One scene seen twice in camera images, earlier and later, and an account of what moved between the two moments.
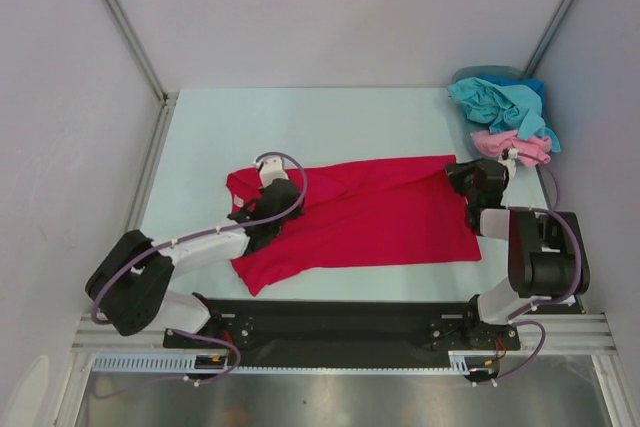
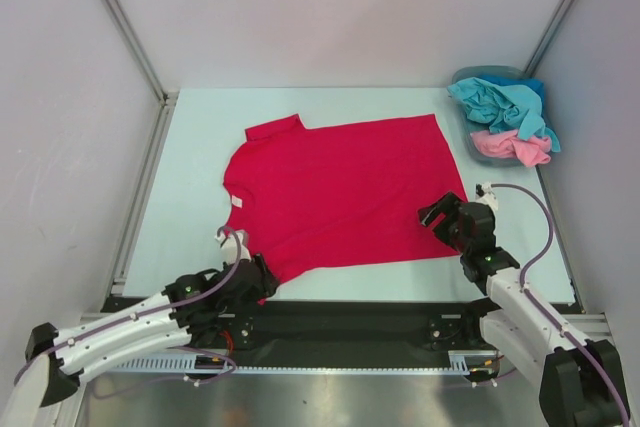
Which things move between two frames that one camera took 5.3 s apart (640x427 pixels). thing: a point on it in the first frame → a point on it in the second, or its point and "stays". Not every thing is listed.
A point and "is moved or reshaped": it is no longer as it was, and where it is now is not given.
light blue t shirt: (503, 109) stays
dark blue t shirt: (537, 84) stays
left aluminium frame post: (116, 9) stays
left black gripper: (294, 214) → (265, 287)
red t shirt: (360, 218) is moved or reshaped
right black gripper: (460, 175) → (445, 218)
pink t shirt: (531, 151) stays
